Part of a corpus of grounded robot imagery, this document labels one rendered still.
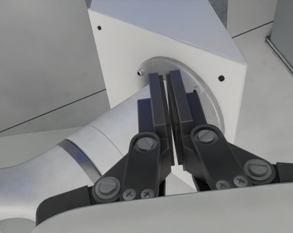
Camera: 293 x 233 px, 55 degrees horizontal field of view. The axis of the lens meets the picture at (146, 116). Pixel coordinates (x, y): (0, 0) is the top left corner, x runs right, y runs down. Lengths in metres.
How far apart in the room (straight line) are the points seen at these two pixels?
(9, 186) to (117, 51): 0.31
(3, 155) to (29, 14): 1.00
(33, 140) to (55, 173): 1.85
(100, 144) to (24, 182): 0.10
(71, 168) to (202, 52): 0.22
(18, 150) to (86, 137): 1.83
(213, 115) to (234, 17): 1.38
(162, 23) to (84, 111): 1.62
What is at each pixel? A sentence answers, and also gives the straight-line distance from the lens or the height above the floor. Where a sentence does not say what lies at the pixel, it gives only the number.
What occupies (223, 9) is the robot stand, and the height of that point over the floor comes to 0.93.
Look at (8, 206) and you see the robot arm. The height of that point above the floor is 1.38.
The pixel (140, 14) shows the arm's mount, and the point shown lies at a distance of 0.51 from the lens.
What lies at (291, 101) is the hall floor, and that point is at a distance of 2.30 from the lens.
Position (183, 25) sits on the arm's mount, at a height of 1.13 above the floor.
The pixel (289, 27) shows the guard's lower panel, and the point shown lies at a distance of 1.64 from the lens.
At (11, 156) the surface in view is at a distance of 2.17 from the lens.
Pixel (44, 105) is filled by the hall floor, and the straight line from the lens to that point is 2.06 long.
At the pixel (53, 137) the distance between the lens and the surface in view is 2.15.
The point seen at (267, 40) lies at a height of 0.04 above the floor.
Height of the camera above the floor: 1.53
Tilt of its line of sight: 48 degrees down
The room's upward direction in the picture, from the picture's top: 175 degrees clockwise
